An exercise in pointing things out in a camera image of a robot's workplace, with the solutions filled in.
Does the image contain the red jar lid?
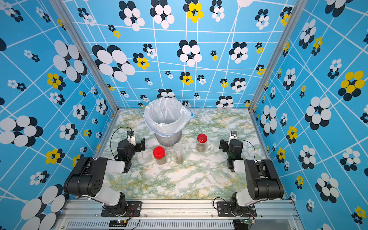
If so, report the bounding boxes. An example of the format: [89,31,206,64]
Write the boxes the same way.
[197,134,208,143]

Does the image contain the black cable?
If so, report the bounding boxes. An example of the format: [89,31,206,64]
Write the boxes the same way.
[110,126,133,161]
[237,139,256,161]

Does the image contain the clear jar with mung beans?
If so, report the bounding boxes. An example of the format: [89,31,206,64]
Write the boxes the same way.
[196,141,207,152]

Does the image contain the right aluminium corner post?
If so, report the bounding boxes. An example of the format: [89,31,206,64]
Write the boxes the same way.
[248,0,309,114]

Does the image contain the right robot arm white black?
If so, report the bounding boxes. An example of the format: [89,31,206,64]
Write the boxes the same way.
[219,139,284,217]

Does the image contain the grey trash bin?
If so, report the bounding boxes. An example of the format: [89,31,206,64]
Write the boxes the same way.
[154,130,182,147]

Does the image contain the left circuit board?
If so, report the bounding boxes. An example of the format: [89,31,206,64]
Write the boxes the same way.
[108,219,129,228]

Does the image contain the lidless clear jar beans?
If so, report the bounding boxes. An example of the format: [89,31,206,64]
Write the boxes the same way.
[173,143,184,164]

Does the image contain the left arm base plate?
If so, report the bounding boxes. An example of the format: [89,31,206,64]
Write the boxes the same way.
[101,201,143,217]

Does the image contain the aluminium front rail frame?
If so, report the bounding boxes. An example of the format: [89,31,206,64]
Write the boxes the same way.
[54,199,304,230]

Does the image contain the right circuit board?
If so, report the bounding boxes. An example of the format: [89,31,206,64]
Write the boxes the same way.
[233,219,255,230]

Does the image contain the circuit board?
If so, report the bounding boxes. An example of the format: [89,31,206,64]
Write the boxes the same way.
[108,219,129,228]
[233,219,255,230]

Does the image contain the left aluminium corner post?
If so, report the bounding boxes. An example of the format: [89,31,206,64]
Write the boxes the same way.
[49,0,120,113]

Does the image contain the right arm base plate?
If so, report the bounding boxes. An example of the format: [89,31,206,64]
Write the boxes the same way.
[215,201,257,218]

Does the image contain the right black cable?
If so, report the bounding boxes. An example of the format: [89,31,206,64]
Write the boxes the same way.
[237,139,256,161]

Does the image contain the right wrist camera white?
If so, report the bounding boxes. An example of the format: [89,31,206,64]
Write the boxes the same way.
[229,131,238,140]

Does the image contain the white plastic bin liner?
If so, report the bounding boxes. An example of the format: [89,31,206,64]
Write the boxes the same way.
[143,97,194,137]

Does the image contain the aluminium corner post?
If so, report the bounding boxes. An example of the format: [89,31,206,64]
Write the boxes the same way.
[248,0,309,114]
[49,0,120,113]

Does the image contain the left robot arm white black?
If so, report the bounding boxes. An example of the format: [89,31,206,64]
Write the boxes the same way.
[63,139,145,217]

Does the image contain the red lid jar left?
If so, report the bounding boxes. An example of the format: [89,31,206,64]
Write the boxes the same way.
[153,146,167,165]

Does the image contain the left black cable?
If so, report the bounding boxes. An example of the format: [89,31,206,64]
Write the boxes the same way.
[110,126,133,161]

